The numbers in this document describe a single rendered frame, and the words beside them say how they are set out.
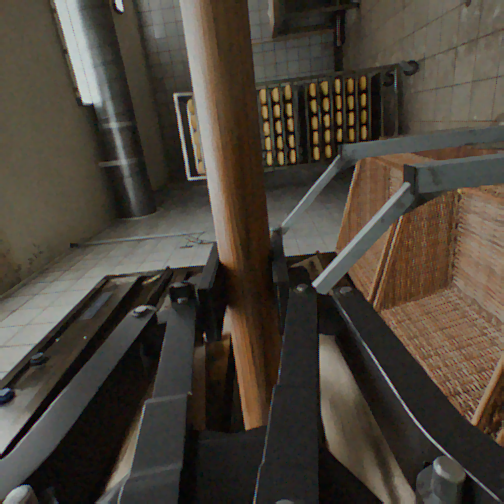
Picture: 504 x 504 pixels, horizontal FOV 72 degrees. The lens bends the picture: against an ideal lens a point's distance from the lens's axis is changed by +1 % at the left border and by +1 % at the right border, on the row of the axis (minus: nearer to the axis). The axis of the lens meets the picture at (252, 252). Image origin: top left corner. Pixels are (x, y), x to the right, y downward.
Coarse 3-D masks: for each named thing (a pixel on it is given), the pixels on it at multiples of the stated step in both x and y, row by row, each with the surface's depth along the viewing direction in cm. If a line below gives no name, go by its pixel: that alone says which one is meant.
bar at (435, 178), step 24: (360, 144) 95; (384, 144) 95; (408, 144) 95; (432, 144) 95; (456, 144) 95; (336, 168) 99; (408, 168) 53; (432, 168) 51; (456, 168) 51; (480, 168) 51; (312, 192) 101; (408, 192) 53; (432, 192) 54; (288, 216) 106; (384, 216) 55; (360, 240) 56; (336, 264) 58
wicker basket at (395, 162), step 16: (384, 160) 127; (400, 160) 127; (416, 160) 123; (432, 160) 118; (368, 176) 160; (384, 176) 159; (400, 176) 148; (352, 192) 162; (368, 192) 163; (384, 192) 163; (352, 208) 165; (368, 208) 165; (352, 224) 168; (384, 240) 162; (432, 240) 114; (384, 256) 117; (400, 256) 116; (352, 272) 147; (368, 272) 143; (368, 288) 133
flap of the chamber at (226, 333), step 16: (224, 320) 126; (224, 336) 119; (208, 352) 99; (224, 352) 114; (208, 368) 95; (224, 368) 109; (208, 384) 91; (224, 384) 104; (208, 400) 88; (208, 416) 85
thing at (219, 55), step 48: (192, 0) 14; (240, 0) 15; (192, 48) 15; (240, 48) 15; (240, 96) 15; (240, 144) 16; (240, 192) 17; (240, 240) 18; (240, 288) 19; (240, 336) 20; (240, 384) 22
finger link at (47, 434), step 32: (128, 320) 15; (96, 352) 13; (128, 352) 13; (160, 352) 16; (96, 384) 11; (128, 384) 13; (64, 416) 10; (96, 416) 11; (128, 416) 13; (32, 448) 9; (64, 448) 9; (96, 448) 11; (0, 480) 8; (32, 480) 8; (64, 480) 9; (96, 480) 10
